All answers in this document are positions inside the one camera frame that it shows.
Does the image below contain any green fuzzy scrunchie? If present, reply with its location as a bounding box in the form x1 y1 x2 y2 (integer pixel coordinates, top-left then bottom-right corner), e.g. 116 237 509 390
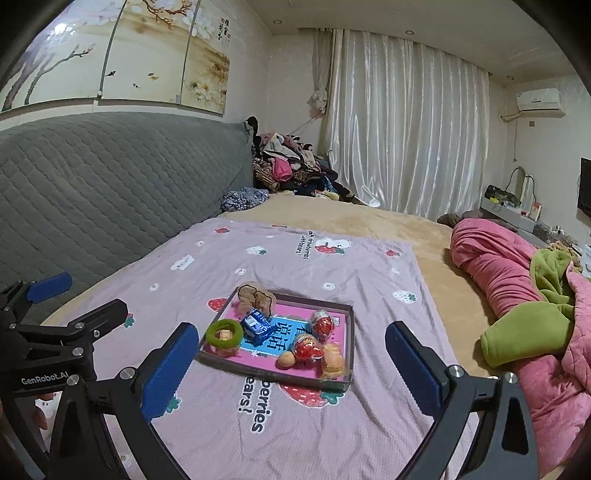
204 318 244 349

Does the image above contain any grey side desk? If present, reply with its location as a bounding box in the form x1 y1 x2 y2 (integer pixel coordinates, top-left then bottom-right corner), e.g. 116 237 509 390
480 196 591 259

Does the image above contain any green fleece blanket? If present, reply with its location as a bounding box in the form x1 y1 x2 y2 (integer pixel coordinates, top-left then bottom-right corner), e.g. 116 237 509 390
480 249 578 369

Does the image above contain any brown cloth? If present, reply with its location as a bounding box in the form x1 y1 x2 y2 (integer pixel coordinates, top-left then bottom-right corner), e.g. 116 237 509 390
436 210 485 228

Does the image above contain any white shiny curtain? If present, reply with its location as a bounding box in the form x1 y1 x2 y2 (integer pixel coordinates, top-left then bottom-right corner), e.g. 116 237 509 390
314 28 490 222

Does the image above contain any white air conditioner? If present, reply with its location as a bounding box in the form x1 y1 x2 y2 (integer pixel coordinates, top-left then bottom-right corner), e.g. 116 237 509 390
516 89 566 118

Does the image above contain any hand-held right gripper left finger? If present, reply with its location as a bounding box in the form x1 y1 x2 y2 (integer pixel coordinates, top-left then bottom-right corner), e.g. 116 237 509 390
48 322 200 480

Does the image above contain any clear bread packet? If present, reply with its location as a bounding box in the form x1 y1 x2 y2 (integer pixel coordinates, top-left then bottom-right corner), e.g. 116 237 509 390
213 325 242 360
318 342 351 381

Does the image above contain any pile of clothes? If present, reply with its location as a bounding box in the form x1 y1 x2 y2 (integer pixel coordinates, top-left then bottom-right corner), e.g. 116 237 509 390
252 116 356 201

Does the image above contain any purple strawberry print blanket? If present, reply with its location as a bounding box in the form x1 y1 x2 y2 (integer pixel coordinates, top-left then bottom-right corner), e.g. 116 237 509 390
44 217 476 480

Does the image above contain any dark floral cloth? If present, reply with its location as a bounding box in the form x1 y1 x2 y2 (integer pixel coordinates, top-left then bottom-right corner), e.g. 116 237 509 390
221 187 271 213

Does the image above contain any red egg-shaped snack packet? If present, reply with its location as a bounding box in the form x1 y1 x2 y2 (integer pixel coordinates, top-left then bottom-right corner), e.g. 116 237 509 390
308 310 334 337
292 335 325 363

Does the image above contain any beige sheer scrunchie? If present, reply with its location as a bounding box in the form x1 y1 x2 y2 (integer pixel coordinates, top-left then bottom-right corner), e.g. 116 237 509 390
237 281 278 315

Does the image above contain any black bag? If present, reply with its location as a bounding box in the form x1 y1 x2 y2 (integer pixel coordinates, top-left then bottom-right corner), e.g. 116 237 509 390
485 185 520 208

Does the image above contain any pink shallow box tray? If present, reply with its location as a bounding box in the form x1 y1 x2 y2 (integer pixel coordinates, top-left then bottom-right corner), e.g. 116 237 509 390
198 285 356 393

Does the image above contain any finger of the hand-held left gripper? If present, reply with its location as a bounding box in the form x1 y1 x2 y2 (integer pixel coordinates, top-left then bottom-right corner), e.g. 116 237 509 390
9 299 129 356
0 272 73 324

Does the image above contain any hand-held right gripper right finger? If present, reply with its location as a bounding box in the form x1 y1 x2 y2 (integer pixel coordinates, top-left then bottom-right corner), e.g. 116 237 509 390
385 322 541 480

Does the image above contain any blue snack packet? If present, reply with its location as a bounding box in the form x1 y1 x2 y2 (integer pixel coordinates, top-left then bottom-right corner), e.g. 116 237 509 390
239 308 274 346

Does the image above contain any pink quilt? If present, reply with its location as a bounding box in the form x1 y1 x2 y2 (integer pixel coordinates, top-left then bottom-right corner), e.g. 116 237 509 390
450 218 591 462

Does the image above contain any black television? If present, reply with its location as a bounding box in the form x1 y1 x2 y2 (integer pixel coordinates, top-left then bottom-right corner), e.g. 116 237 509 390
577 157 591 214

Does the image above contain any floral wall painting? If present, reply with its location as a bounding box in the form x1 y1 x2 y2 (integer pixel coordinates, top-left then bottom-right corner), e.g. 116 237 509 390
0 0 232 114

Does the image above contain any tan bed sheet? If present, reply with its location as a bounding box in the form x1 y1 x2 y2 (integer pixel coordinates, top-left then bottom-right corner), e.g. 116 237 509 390
217 191 591 476

